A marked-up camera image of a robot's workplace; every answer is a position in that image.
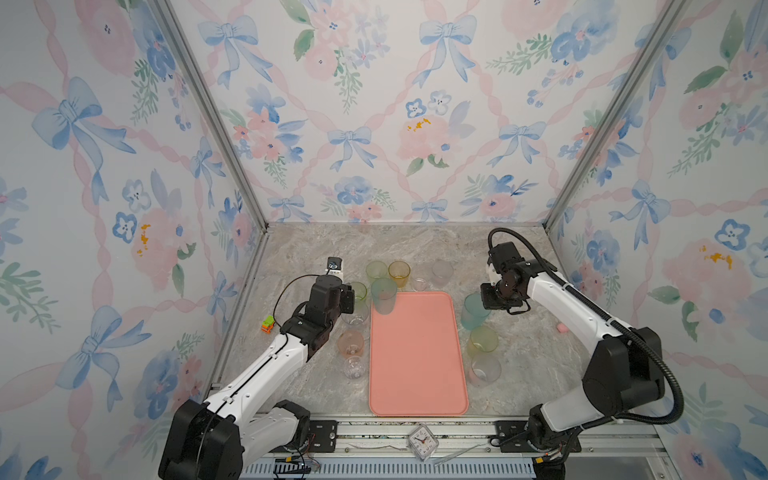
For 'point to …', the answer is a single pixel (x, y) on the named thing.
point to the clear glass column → (360, 313)
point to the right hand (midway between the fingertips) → (489, 300)
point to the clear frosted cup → (420, 280)
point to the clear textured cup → (442, 271)
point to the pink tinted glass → (350, 343)
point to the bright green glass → (360, 290)
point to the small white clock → (422, 442)
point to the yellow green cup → (482, 339)
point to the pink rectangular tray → (416, 365)
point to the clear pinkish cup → (484, 370)
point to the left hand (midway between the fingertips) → (345, 281)
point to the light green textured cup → (376, 269)
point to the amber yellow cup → (399, 270)
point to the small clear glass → (354, 367)
